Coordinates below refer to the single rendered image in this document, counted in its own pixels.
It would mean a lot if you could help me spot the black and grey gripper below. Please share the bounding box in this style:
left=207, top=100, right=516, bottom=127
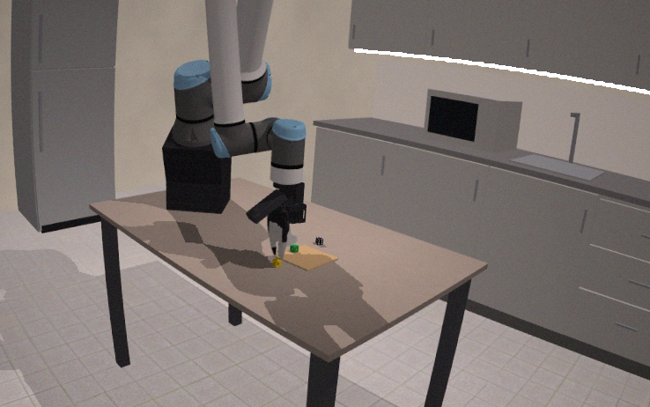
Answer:
left=267, top=182, right=307, bottom=260

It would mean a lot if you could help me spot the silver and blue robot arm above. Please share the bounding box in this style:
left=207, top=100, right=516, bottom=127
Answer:
left=172, top=0, right=307, bottom=185

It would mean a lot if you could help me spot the tan mat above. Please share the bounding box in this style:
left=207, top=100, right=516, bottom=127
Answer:
left=283, top=245, right=338, bottom=271

